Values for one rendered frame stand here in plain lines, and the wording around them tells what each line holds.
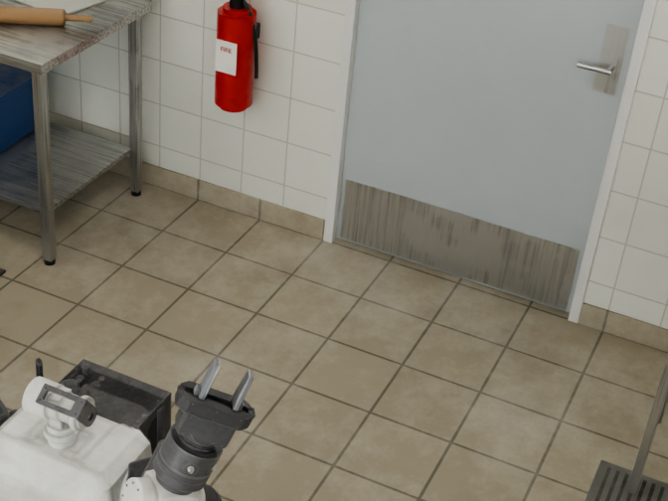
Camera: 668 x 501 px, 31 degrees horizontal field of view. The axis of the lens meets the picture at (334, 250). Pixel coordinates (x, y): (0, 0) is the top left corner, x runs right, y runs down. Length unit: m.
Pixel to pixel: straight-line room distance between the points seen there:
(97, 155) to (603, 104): 2.08
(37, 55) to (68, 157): 0.77
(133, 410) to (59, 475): 0.20
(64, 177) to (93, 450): 2.85
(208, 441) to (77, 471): 0.38
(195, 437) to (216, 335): 2.62
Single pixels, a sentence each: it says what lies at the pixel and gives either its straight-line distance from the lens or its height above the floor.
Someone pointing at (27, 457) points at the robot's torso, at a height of 1.22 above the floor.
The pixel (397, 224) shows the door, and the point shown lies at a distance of 4.85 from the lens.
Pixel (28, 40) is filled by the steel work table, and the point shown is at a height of 0.88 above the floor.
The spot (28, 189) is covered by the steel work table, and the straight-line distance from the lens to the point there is 4.86.
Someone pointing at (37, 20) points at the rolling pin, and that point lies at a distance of 4.61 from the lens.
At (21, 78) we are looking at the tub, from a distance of 5.14.
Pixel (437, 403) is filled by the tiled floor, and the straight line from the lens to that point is 4.24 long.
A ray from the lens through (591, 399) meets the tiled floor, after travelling 4.41.
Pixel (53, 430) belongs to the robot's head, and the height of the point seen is 1.27.
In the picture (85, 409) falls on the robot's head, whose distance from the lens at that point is 2.09.
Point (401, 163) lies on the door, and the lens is 4.71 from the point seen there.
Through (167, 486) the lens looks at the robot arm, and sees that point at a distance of 1.88.
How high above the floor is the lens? 2.72
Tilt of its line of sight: 33 degrees down
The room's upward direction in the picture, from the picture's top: 6 degrees clockwise
